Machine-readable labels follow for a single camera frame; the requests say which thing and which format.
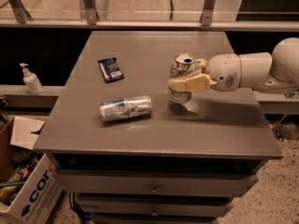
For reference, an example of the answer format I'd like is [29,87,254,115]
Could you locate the dark blue snack packet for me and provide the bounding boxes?
[98,58,124,83]

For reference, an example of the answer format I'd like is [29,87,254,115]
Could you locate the metal window railing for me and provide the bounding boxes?
[0,0,299,32]

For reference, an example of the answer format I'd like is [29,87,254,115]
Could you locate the white cardboard box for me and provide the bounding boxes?
[0,116,63,224]

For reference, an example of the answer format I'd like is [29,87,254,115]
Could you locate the brown cardboard box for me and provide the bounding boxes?
[0,118,15,182]

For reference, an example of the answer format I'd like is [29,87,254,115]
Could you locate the green 7up can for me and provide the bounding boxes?
[169,53,196,104]

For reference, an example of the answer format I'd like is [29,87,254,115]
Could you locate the white pump soap bottle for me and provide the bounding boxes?
[20,63,44,95]

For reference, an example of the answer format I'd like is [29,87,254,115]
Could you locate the silver blue redbull can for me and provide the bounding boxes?
[98,95,152,122]

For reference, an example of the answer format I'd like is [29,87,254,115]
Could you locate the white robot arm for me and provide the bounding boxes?
[168,37,299,94]

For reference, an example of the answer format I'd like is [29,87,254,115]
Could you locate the grey drawer cabinet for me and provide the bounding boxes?
[36,31,281,224]

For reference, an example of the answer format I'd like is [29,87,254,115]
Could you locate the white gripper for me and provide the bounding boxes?
[168,53,241,92]

